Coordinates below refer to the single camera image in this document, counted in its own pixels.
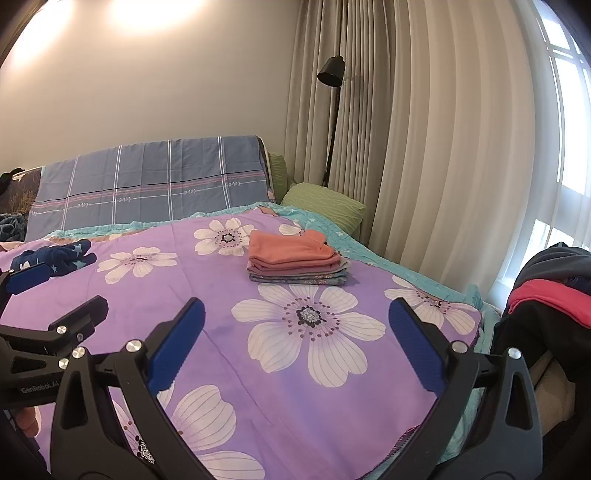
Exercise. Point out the pink folded garment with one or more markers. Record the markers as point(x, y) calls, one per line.
point(323, 266)

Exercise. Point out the purple floral blanket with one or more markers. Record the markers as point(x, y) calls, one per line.
point(221, 304)

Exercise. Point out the large green pillow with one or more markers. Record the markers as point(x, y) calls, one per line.
point(323, 203)

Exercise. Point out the blue patterned folded garment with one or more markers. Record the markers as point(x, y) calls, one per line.
point(300, 280)

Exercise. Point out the person's left hand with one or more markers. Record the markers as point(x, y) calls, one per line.
point(25, 420)

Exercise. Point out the red garment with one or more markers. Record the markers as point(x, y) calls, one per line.
point(554, 295)

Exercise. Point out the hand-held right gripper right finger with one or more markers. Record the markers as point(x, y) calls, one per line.
point(415, 341)

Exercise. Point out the navy star-print garment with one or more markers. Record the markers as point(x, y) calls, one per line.
point(69, 256)

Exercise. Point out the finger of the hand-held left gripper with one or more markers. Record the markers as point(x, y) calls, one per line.
point(83, 318)
point(30, 278)

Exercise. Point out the black garment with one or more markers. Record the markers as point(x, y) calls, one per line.
point(7, 177)

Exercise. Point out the salmon long-sleeve shirt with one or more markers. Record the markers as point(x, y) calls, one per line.
point(286, 247)

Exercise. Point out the small green pillow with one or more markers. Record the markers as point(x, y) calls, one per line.
point(278, 175)

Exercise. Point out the teal fleece blanket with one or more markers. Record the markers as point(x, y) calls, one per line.
point(11, 226)

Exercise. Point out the beige curtain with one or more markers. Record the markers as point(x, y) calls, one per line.
point(438, 138)

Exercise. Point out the beige cloth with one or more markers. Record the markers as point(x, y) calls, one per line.
point(563, 387)

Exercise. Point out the blue plaid pillow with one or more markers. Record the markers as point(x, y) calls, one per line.
point(152, 175)

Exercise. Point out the window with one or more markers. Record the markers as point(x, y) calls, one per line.
point(568, 64)

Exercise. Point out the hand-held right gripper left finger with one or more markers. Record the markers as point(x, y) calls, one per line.
point(178, 341)

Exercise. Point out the black floor lamp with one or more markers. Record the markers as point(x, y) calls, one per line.
point(331, 71)

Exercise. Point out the dark floral pillow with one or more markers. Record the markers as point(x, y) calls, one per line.
point(23, 194)

